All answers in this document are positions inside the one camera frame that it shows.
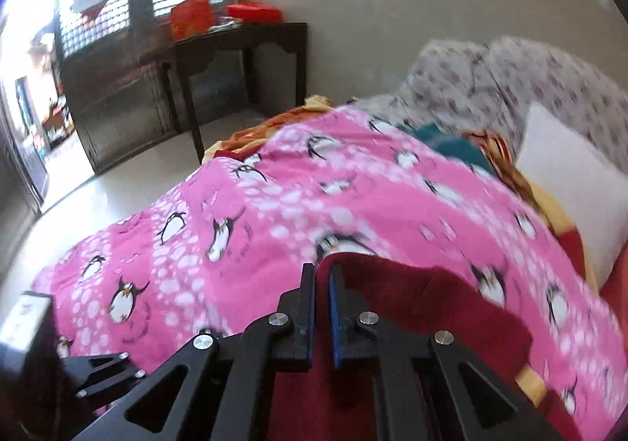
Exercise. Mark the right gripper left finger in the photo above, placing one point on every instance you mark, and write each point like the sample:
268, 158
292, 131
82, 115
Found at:
219, 389

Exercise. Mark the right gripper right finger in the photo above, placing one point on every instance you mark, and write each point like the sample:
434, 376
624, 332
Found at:
425, 387

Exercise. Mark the dark red fleece sweater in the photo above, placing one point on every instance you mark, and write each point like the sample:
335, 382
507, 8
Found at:
328, 404

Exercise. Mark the pink penguin blanket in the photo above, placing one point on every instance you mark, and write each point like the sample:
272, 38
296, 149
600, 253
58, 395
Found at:
218, 249

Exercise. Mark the red heart cushion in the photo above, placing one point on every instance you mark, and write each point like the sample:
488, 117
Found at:
614, 291

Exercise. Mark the white pillow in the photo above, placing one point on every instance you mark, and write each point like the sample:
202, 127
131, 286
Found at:
591, 190

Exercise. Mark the grey floral quilt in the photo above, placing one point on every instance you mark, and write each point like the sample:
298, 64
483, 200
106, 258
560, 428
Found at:
465, 87

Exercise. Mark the dark wooden side table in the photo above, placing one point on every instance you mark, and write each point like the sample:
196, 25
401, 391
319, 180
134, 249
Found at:
223, 61

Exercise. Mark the red box on table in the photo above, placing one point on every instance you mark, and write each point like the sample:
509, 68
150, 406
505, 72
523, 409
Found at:
255, 13

